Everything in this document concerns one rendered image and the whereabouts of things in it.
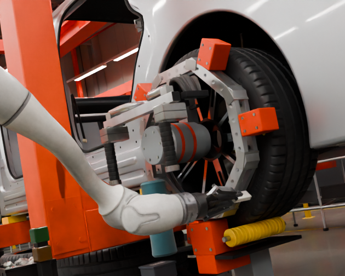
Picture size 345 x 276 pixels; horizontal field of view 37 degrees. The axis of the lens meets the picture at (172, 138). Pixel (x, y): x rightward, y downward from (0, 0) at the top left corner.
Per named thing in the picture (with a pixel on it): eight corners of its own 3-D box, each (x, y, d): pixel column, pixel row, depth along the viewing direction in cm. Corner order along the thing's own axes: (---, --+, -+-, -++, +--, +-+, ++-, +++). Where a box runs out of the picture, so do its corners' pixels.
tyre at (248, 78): (310, 29, 171) (187, 66, 224) (261, 25, 157) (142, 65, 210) (332, 225, 171) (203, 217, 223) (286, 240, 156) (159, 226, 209)
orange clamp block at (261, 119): (258, 135, 161) (280, 129, 154) (240, 137, 156) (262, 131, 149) (254, 113, 162) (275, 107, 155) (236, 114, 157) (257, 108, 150)
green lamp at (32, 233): (50, 240, 136) (48, 225, 136) (36, 243, 133) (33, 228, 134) (44, 241, 139) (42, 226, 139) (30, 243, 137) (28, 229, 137)
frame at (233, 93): (271, 211, 158) (237, 41, 163) (256, 214, 154) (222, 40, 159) (168, 222, 200) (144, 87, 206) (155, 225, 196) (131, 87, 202)
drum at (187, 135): (216, 156, 176) (208, 116, 177) (167, 164, 163) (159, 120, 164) (191, 163, 187) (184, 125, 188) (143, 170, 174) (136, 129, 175)
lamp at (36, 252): (53, 259, 135) (51, 244, 136) (39, 263, 133) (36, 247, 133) (47, 259, 139) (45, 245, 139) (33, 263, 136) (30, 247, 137)
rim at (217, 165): (294, 57, 177) (200, 81, 218) (246, 55, 163) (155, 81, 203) (310, 202, 177) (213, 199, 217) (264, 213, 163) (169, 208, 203)
